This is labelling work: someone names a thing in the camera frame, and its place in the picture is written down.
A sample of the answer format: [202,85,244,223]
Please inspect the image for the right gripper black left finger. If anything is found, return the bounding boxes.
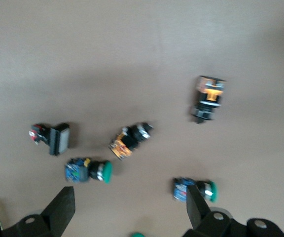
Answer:
[0,186,76,237]

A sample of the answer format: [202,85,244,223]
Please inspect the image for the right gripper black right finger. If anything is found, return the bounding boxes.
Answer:
[183,184,284,237]

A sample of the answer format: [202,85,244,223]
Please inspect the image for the black square button red terminals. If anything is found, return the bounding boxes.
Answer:
[28,122,71,157]

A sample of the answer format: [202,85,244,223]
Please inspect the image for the brown paper table cover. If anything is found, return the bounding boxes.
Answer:
[0,0,284,237]

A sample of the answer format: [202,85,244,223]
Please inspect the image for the black selector switch orange block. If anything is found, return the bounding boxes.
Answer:
[190,75,226,124]
[108,122,155,161]

